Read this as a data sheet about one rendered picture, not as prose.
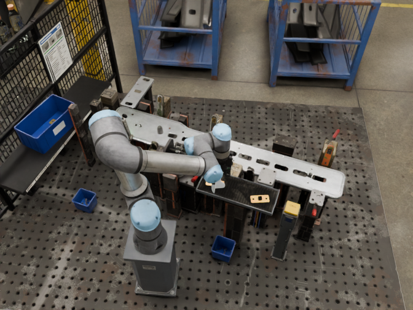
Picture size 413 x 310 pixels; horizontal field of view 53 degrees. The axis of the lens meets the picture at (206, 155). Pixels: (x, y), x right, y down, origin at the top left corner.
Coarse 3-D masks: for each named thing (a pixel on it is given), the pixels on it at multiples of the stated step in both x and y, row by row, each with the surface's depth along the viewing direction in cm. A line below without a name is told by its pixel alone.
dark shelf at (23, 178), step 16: (80, 80) 264; (96, 80) 264; (64, 96) 254; (80, 96) 254; (96, 96) 254; (80, 112) 245; (64, 144) 231; (16, 160) 222; (32, 160) 222; (48, 160) 222; (0, 176) 215; (16, 176) 215; (32, 176) 215; (16, 192) 211
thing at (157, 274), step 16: (176, 224) 192; (128, 240) 184; (128, 256) 179; (144, 256) 179; (160, 256) 179; (144, 272) 191; (160, 272) 189; (176, 272) 214; (144, 288) 206; (160, 288) 205
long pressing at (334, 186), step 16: (128, 112) 250; (144, 112) 250; (144, 128) 241; (176, 128) 241; (160, 144) 234; (240, 144) 234; (240, 160) 226; (256, 160) 226; (272, 160) 226; (288, 160) 226; (288, 176) 219; (320, 176) 219; (336, 176) 220; (336, 192) 213
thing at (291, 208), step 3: (288, 201) 190; (288, 204) 189; (291, 204) 189; (294, 204) 189; (297, 204) 189; (285, 207) 188; (288, 207) 188; (291, 207) 188; (294, 207) 188; (297, 207) 188; (285, 210) 187; (288, 210) 187; (291, 210) 187; (294, 210) 187; (297, 210) 187; (291, 213) 187; (294, 213) 186; (297, 213) 186
